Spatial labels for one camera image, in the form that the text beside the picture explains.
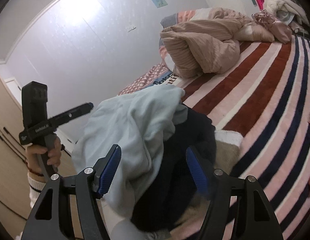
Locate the light blue sweatshirt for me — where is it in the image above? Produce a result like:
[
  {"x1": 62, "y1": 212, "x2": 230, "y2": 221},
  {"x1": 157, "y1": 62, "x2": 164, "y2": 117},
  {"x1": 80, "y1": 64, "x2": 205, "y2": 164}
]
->
[{"x1": 71, "y1": 85, "x2": 188, "y2": 239}]

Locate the cream clothes pile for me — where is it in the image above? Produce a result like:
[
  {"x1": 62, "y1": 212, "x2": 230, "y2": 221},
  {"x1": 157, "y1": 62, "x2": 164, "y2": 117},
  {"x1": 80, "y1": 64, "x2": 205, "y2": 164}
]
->
[{"x1": 263, "y1": 0, "x2": 310, "y2": 25}]

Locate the person's left hand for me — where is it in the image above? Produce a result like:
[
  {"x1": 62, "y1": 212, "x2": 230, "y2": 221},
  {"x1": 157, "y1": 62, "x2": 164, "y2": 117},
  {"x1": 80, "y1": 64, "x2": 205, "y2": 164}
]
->
[{"x1": 25, "y1": 137, "x2": 63, "y2": 177}]

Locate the beige fleece garment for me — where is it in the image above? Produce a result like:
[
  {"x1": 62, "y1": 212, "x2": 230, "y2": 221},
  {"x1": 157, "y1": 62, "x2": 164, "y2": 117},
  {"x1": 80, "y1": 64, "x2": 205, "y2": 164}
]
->
[{"x1": 171, "y1": 130, "x2": 244, "y2": 235}]

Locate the dark navy garment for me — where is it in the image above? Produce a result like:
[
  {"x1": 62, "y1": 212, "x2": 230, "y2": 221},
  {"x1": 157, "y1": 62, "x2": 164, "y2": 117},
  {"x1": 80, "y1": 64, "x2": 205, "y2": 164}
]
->
[{"x1": 131, "y1": 108, "x2": 216, "y2": 232}]

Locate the striped fleece blanket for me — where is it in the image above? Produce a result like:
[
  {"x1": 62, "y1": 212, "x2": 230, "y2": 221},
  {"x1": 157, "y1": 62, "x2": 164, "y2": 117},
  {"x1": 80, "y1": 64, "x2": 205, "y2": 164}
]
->
[{"x1": 174, "y1": 36, "x2": 310, "y2": 239}]

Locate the tan pink crumpled duvet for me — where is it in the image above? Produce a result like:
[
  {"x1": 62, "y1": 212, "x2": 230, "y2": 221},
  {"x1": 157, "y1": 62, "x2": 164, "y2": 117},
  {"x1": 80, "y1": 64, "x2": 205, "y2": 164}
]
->
[{"x1": 160, "y1": 7, "x2": 275, "y2": 79}]

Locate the pink satin bag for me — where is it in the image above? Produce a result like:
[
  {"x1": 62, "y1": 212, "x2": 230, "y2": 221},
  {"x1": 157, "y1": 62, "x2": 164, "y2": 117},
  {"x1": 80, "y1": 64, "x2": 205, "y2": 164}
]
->
[{"x1": 252, "y1": 10, "x2": 292, "y2": 44}]

